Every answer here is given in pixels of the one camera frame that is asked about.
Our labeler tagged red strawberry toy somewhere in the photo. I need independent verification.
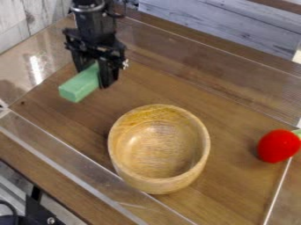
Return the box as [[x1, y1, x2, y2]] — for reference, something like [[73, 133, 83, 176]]
[[257, 129, 301, 163]]

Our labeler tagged black cable lower left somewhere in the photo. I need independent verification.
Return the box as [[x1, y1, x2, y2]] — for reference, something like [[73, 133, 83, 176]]
[[0, 200, 19, 225]]

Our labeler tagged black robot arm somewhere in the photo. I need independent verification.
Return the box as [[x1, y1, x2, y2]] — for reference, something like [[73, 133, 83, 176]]
[[63, 0, 128, 88]]

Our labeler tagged green rectangular block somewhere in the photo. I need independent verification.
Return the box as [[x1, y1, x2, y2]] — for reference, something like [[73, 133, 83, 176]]
[[59, 63, 99, 103]]

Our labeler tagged brown wooden bowl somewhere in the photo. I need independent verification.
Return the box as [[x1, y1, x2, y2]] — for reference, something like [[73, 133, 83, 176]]
[[107, 104, 210, 194]]

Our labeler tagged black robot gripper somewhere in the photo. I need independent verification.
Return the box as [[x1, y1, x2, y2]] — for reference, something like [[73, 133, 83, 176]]
[[63, 7, 127, 89]]

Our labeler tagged black metal table leg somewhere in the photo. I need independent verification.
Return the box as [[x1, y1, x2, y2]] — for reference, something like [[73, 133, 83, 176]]
[[31, 186, 43, 201]]

